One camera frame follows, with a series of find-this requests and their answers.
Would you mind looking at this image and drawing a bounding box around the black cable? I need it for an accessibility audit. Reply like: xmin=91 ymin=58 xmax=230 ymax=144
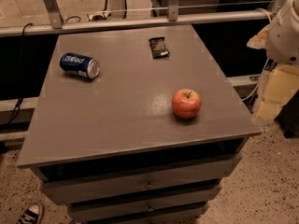
xmin=7 ymin=22 xmax=34 ymax=126

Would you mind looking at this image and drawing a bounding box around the blue pepsi can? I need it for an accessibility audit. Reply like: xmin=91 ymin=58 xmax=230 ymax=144
xmin=59 ymin=52 xmax=99 ymax=79

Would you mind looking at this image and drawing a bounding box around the white cable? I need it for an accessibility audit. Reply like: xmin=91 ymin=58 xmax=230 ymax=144
xmin=241 ymin=7 xmax=275 ymax=102

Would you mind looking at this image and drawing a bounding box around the bottom grey drawer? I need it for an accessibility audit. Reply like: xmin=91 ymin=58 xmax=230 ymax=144
xmin=86 ymin=203 xmax=209 ymax=224

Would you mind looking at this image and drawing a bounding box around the top grey drawer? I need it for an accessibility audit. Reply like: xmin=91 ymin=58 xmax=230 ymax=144
xmin=43 ymin=154 xmax=241 ymax=204

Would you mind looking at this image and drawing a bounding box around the black snack packet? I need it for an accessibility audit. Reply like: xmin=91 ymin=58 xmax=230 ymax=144
xmin=149 ymin=37 xmax=170 ymax=59

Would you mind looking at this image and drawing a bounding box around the grey drawer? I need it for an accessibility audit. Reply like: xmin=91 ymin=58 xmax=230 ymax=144
xmin=69 ymin=184 xmax=221 ymax=222
xmin=43 ymin=154 xmax=241 ymax=204
xmin=86 ymin=203 xmax=209 ymax=224

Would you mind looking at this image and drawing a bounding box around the metal railing bar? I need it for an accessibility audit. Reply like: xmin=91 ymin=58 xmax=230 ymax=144
xmin=0 ymin=8 xmax=274 ymax=37

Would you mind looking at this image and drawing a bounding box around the red apple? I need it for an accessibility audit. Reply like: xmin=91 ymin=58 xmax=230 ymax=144
xmin=172 ymin=89 xmax=202 ymax=119

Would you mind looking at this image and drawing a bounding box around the grey drawer cabinet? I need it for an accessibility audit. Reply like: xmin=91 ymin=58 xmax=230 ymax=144
xmin=16 ymin=24 xmax=263 ymax=224

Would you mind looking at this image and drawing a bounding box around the middle grey drawer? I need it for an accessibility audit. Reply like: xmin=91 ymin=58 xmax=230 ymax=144
xmin=69 ymin=184 xmax=221 ymax=222

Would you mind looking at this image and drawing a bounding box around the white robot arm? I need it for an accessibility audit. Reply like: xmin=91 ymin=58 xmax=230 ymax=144
xmin=247 ymin=0 xmax=299 ymax=120

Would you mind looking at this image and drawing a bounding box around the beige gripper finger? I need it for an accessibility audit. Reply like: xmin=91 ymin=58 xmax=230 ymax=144
xmin=253 ymin=63 xmax=299 ymax=120
xmin=247 ymin=25 xmax=269 ymax=49

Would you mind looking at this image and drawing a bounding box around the black white sneaker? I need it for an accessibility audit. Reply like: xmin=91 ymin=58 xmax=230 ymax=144
xmin=16 ymin=203 xmax=44 ymax=224

